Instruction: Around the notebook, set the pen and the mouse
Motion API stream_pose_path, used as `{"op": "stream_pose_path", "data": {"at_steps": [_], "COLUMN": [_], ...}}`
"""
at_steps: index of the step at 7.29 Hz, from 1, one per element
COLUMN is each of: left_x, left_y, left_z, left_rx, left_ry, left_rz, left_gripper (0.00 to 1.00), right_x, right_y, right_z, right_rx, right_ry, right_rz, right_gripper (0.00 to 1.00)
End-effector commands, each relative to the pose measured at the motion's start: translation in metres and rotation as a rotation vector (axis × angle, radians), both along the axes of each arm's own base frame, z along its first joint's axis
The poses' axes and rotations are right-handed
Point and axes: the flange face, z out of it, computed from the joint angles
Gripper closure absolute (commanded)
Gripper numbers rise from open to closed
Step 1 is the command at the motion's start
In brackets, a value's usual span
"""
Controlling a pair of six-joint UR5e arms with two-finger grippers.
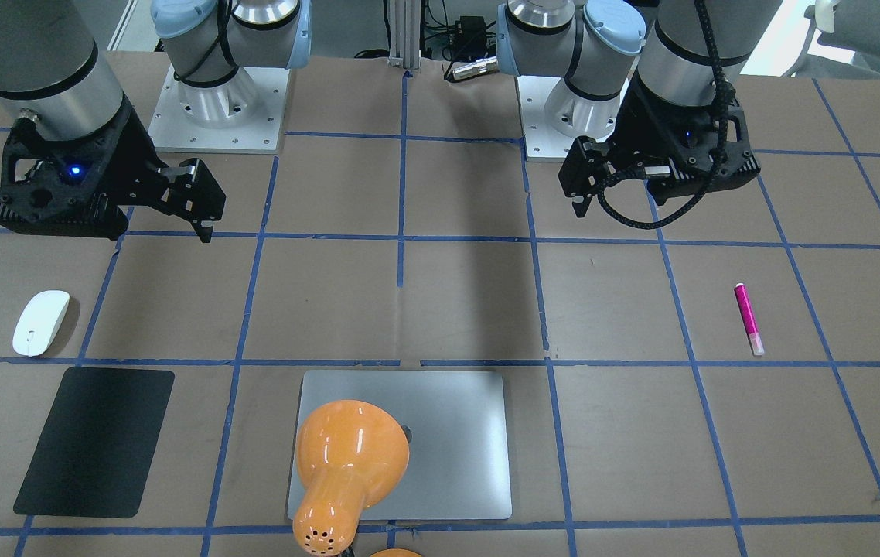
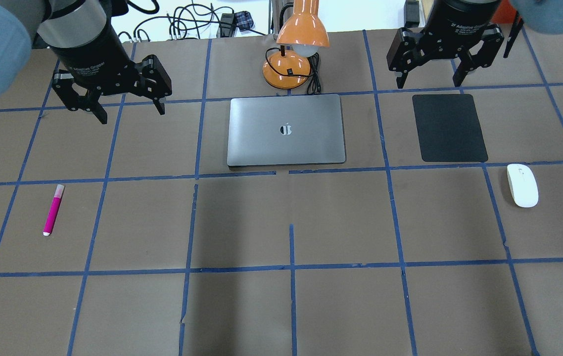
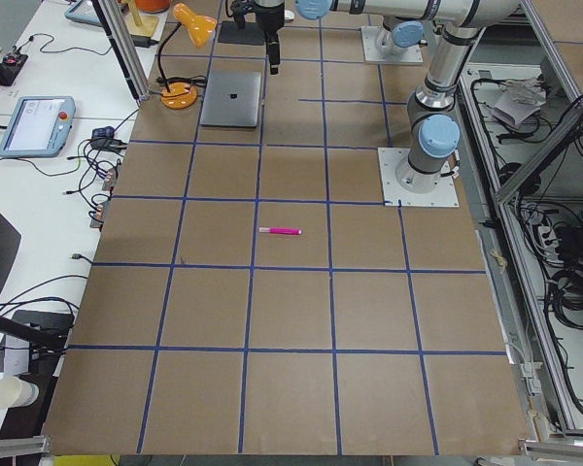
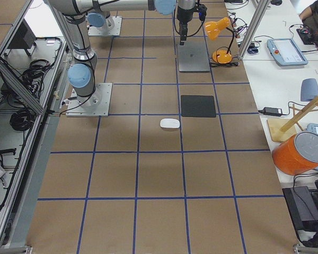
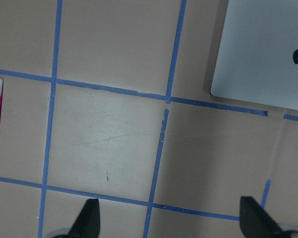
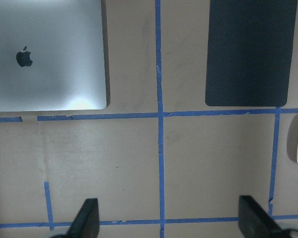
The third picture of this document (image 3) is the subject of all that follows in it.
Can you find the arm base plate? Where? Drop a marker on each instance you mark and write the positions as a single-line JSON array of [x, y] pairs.
[[399, 46], [402, 186]]

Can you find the orange cylindrical container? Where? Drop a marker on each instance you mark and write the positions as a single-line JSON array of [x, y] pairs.
[[152, 6]]

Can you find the aluminium frame post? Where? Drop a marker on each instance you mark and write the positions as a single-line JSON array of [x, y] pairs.
[[111, 19]]

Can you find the white paper cup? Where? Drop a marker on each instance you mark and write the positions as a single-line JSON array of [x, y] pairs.
[[15, 393]]

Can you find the wooden stand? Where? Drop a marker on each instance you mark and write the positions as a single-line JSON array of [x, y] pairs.
[[137, 24]]

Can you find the pink marker pen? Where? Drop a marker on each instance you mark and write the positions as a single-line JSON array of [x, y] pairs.
[[280, 231]]

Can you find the black mousepad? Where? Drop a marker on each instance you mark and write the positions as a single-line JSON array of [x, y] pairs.
[[249, 35]]

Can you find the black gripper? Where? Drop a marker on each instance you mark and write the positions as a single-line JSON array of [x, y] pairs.
[[266, 17]]

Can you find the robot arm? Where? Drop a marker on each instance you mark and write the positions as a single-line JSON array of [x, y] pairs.
[[314, 10], [435, 135]]

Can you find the blue teach pendant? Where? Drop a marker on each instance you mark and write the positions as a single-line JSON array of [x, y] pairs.
[[39, 127], [82, 11]]

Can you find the grey closed laptop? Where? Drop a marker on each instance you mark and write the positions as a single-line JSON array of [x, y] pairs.
[[232, 100]]

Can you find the black power adapter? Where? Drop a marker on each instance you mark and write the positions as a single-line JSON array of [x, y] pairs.
[[141, 41]]

